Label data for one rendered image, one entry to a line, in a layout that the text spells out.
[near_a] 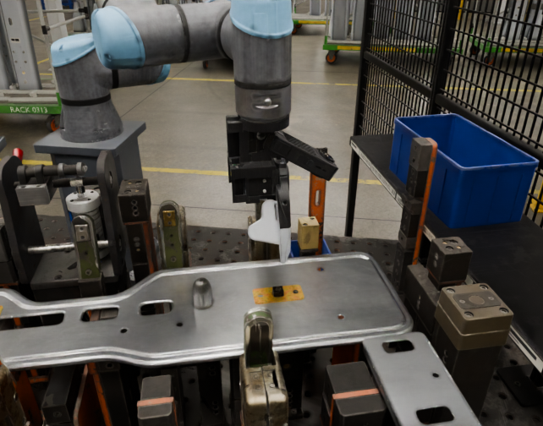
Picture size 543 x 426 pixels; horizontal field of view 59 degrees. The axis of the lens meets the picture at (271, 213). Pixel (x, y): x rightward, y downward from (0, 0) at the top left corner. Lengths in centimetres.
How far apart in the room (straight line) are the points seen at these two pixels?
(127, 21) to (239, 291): 45
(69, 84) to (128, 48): 59
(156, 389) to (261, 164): 34
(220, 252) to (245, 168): 86
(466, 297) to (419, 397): 17
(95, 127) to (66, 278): 42
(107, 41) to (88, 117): 60
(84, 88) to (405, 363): 91
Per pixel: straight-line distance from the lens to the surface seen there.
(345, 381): 72
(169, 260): 93
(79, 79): 122
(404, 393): 70
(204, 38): 68
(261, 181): 67
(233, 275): 87
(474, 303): 77
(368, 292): 84
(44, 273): 103
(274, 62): 62
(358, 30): 744
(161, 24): 67
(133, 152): 132
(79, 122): 125
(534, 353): 78
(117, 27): 65
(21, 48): 517
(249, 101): 63
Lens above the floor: 152
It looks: 29 degrees down
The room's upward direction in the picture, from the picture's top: straight up
